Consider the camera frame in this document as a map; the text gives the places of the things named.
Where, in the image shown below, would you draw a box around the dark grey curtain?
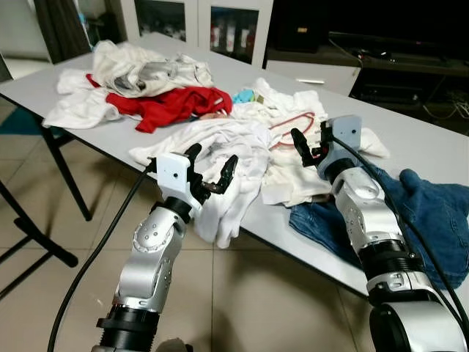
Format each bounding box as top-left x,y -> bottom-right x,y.
33,0 -> 92,65

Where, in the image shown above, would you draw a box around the black TV stand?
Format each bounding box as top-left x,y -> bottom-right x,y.
265,44 -> 469,122

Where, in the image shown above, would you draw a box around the white drawer front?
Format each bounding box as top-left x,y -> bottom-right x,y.
265,59 -> 361,96

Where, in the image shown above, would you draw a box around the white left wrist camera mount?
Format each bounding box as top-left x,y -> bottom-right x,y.
155,152 -> 193,200

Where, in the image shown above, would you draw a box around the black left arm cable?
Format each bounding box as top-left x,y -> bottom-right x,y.
48,161 -> 158,352

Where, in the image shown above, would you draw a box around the black television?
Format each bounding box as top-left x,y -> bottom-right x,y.
326,0 -> 469,59

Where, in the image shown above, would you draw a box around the black speaker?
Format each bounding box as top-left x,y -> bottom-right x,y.
273,0 -> 328,54

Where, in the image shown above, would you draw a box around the blue denim jeans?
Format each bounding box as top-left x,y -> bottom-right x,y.
289,163 -> 469,288

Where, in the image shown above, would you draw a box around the red garment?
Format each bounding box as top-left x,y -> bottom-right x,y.
86,73 -> 234,134

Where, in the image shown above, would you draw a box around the light blue small cloth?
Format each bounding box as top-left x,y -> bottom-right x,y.
233,88 -> 263,106

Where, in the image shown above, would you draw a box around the red plastic clothes hanger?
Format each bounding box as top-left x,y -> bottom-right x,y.
267,111 -> 317,151

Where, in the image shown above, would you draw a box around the white glass door cabinet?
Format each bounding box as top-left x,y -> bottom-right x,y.
117,0 -> 273,68

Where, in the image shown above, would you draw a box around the cream denim jeans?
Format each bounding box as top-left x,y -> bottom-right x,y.
92,40 -> 215,98

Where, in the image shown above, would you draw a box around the white printed T-shirt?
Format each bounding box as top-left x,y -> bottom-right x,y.
130,119 -> 273,249

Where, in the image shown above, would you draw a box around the grey folding table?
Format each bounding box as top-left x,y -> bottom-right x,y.
0,33 -> 469,298

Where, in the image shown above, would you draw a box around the white crumpled garment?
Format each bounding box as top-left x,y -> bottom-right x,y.
233,77 -> 327,129

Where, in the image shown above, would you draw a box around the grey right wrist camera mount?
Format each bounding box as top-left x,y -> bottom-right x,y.
326,115 -> 363,164

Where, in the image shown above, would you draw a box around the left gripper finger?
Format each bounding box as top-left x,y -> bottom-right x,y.
211,154 -> 240,197
183,143 -> 204,179

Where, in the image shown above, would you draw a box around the white cotton garment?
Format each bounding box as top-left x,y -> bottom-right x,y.
43,70 -> 122,131

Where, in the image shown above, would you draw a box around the black floor stand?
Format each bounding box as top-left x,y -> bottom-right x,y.
0,180 -> 79,301

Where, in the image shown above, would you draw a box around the teal floor mat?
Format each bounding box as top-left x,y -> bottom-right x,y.
0,109 -> 46,136

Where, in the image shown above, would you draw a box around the tangled power cables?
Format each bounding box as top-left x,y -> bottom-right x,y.
421,92 -> 469,122

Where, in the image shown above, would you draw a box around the cream short sleeve shirt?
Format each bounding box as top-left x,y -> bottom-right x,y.
260,110 -> 391,208

